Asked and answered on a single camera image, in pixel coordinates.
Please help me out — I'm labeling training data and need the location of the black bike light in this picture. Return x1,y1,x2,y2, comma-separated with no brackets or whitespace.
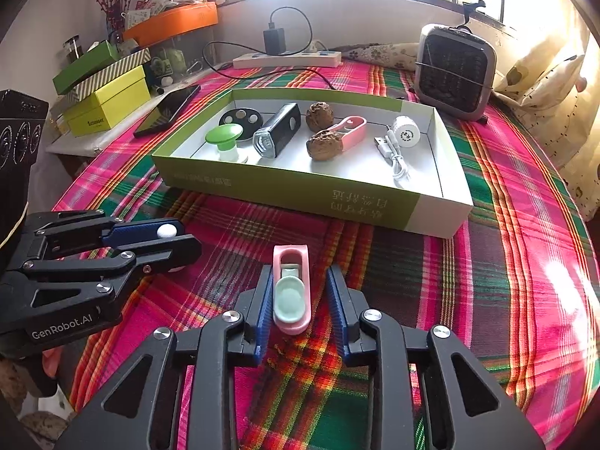
252,102,302,159

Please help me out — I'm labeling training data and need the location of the dark green box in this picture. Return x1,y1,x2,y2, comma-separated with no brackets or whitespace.
52,40,120,96

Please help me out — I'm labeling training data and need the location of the white power strip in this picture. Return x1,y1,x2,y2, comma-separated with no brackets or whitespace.
233,49,342,69

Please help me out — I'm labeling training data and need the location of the grey portable heater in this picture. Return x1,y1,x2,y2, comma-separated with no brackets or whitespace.
415,23,497,123

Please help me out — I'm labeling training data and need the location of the black window latch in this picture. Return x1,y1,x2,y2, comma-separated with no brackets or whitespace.
462,0,486,26

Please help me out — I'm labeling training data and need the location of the floral pillow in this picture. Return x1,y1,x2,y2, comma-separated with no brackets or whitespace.
335,42,423,73

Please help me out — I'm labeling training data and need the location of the white usb cable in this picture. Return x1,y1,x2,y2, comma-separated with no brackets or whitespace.
373,124,412,181

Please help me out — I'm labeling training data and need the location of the green and white cardboard box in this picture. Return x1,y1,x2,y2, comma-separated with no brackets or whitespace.
152,87,474,237

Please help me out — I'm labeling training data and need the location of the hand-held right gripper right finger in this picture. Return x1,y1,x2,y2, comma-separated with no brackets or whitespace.
325,265,547,450

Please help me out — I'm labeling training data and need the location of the black charger plug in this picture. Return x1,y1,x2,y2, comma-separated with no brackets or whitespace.
263,28,287,54

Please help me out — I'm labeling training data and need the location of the green mushroom-shaped knob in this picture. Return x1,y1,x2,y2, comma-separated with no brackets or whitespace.
205,123,251,165

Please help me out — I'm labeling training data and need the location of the yellow-green box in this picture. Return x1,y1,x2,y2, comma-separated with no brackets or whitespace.
63,64,152,138

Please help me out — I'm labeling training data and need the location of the small white round object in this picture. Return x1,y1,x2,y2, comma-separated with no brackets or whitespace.
157,224,186,273

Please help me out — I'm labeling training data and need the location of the orange tray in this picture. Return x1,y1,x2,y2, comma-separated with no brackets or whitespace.
123,1,219,48

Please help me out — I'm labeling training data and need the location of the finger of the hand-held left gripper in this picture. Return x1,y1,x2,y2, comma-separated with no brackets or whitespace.
35,210,187,261
21,234,203,310

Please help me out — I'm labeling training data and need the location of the brown walnut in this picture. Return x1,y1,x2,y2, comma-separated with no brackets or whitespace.
306,100,335,131
306,130,345,161

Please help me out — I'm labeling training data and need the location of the person's floral clothing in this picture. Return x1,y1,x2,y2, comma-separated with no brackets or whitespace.
0,361,76,441

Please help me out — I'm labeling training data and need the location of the black round disc with buttons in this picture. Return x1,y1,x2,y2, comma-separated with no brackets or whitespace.
219,105,267,141

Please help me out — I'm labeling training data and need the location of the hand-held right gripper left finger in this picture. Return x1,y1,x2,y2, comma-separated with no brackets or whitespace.
54,265,275,450

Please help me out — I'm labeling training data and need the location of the striped gift box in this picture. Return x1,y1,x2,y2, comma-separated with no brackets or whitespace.
66,47,152,106

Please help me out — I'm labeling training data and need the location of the person's left hand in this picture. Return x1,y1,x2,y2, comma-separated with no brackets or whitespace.
41,349,62,380

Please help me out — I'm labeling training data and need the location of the glass jar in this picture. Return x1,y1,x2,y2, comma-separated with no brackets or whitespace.
63,35,85,64

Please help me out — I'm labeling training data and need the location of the cream heart print curtain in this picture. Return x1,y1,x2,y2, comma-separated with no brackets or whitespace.
492,0,600,221

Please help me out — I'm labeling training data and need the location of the white round device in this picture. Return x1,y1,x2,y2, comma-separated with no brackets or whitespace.
391,116,420,146

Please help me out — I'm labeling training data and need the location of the plaid tablecloth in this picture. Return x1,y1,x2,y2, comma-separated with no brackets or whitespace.
51,54,591,450

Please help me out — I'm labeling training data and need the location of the green mug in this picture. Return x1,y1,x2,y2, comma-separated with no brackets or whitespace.
150,49,186,78

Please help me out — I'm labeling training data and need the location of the black smartphone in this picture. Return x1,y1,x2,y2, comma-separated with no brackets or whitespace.
133,84,201,139

